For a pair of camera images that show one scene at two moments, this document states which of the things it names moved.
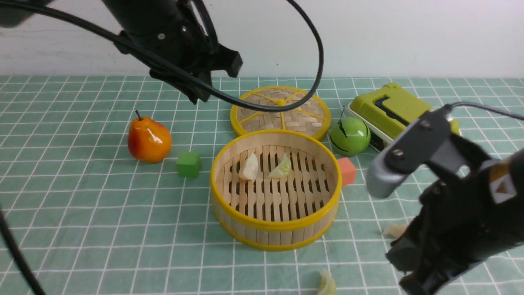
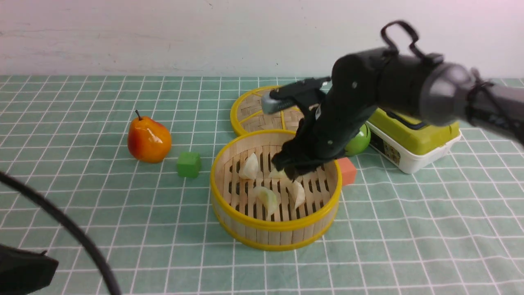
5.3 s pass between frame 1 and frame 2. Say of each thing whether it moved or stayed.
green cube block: stayed
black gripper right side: moved
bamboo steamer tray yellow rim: stayed
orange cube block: stayed
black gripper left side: moved
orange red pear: stayed
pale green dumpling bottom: moved
